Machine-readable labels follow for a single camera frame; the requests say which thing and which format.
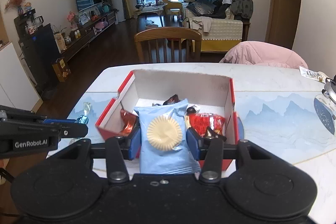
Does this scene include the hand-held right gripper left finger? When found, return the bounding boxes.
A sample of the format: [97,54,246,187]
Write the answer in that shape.
[56,127,142,184]

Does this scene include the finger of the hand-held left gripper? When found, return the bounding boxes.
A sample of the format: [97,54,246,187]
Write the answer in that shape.
[57,122,89,139]
[34,115,80,125]

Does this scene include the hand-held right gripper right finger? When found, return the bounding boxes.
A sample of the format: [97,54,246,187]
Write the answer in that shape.
[186,127,274,184]

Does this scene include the blue foil candy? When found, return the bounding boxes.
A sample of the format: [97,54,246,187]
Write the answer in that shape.
[75,102,93,125]

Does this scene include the copper brown snack packet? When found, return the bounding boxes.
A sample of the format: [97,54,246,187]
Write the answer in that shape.
[120,109,139,136]

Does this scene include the red snack packet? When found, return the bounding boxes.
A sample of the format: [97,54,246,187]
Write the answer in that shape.
[188,112,227,143]

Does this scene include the light blue biscuit packet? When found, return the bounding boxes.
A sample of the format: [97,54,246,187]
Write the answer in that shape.
[133,98,202,175]

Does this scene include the dark brown small snack packet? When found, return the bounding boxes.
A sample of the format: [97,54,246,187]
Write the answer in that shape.
[163,94,181,106]

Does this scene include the red cardboard box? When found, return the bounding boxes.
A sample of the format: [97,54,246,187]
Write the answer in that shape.
[95,69,240,178]

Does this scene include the brown yellow carton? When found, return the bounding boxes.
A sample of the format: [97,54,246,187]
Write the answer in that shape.
[52,57,72,82]

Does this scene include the white cabinet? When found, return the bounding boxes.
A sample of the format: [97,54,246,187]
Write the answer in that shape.
[0,42,43,111]

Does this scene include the black cabinet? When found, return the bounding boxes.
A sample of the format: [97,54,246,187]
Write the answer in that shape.
[18,23,62,92]

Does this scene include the yellow printed box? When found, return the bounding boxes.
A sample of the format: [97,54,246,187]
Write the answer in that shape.
[54,32,67,51]

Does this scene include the dark wooden television cabinet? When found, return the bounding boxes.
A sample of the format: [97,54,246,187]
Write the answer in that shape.
[56,10,117,62]

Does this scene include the pink flowers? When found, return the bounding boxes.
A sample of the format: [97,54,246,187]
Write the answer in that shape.
[67,11,79,29]

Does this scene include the pink toy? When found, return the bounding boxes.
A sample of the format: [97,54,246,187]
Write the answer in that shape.
[94,18,109,30]

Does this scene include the black coffee machine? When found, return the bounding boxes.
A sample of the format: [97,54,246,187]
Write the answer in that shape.
[14,10,44,36]

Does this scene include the wooden dining chair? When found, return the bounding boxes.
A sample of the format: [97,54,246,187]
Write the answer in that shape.
[134,27,202,64]

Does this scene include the pink jacket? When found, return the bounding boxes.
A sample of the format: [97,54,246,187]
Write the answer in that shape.
[219,41,309,69]

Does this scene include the yellow sofa with cream cover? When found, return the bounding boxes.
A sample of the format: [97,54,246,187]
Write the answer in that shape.
[182,0,244,52]

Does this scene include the beige cloth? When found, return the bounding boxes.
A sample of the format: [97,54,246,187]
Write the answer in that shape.
[188,17,213,33]

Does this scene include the dried flowers in vase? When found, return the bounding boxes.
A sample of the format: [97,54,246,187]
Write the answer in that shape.
[5,0,27,16]

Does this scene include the wooden coffee table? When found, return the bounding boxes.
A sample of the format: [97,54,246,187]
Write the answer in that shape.
[134,2,168,30]

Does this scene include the small white packet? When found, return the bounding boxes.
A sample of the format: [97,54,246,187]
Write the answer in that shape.
[299,66,327,82]

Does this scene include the dark jacket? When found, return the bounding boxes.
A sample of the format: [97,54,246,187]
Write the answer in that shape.
[227,0,254,20]

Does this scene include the silver desk lamp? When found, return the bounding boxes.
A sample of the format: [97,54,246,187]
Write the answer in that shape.
[322,74,336,104]

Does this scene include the wooden door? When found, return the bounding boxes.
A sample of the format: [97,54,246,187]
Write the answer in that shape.
[265,0,302,50]

